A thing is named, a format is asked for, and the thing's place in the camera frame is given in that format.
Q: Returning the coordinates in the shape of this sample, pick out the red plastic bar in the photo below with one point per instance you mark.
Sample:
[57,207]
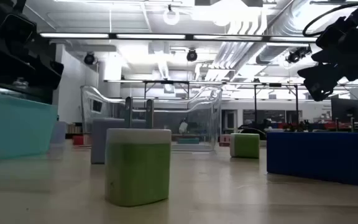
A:
[78,140]

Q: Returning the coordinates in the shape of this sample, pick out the teal plastic bar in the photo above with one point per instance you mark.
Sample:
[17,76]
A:
[188,140]

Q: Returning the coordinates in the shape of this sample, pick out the black workstation frame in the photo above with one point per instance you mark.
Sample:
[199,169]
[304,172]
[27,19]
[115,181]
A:
[166,82]
[255,105]

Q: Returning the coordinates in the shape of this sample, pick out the clear plastic bin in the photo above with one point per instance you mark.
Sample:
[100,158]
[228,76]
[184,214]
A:
[204,124]

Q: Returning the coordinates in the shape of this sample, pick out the teal translucent tray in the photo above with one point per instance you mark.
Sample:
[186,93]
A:
[17,124]

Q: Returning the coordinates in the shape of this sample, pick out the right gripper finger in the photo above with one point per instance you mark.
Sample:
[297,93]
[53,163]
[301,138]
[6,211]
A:
[329,57]
[320,72]

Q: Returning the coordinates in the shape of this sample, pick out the round ceiling lamp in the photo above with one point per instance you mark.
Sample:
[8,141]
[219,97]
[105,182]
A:
[171,23]

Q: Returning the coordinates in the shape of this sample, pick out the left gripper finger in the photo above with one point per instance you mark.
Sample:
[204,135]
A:
[47,66]

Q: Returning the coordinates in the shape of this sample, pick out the LED light strip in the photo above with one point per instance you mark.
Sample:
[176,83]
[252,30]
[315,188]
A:
[228,37]
[151,36]
[73,35]
[294,39]

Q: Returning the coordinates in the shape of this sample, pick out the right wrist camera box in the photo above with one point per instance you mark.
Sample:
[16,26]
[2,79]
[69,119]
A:
[334,31]

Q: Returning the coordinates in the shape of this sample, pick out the black ceiling spotlight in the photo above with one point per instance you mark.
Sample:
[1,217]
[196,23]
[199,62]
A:
[89,58]
[294,57]
[191,55]

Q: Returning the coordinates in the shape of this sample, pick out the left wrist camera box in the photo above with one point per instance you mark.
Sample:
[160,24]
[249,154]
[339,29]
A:
[17,28]

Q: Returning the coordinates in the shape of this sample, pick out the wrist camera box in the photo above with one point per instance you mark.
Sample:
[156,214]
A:
[17,28]
[334,31]

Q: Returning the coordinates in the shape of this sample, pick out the black office chair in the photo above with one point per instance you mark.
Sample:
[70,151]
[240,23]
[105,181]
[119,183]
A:
[253,132]

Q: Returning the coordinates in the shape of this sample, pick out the black computer monitor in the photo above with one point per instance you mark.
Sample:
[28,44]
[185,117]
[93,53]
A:
[346,110]

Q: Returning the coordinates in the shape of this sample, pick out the white bottle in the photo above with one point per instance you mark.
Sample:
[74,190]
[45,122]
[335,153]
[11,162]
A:
[183,127]

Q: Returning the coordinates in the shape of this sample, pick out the blue plastic bar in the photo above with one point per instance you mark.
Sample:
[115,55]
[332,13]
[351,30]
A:
[315,157]

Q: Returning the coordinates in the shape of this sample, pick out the shelf with books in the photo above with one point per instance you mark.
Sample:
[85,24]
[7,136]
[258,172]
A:
[74,128]

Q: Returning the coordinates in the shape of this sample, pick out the silver ventilation duct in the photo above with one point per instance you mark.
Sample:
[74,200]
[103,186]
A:
[286,21]

